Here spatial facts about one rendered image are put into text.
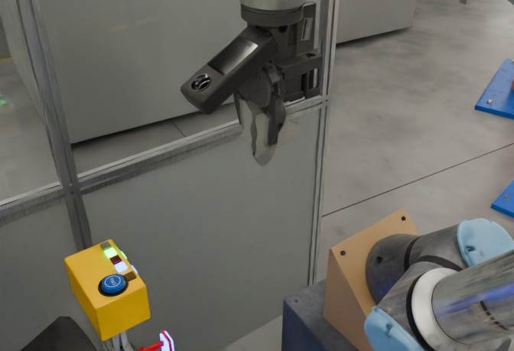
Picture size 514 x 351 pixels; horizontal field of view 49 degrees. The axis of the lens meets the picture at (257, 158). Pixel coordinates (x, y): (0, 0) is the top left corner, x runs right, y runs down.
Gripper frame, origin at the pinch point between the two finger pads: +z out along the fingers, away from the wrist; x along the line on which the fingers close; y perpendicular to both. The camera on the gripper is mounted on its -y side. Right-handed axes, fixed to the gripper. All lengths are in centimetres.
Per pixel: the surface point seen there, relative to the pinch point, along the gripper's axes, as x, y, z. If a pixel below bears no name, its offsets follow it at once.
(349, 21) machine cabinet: 272, 288, 120
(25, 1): 70, -8, -4
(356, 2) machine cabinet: 271, 293, 105
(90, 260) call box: 34, -15, 36
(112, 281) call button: 25.0, -14.7, 34.7
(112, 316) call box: 21.5, -16.9, 39.4
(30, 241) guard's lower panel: 71, -20, 55
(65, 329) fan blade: 7.3, -27.2, 21.8
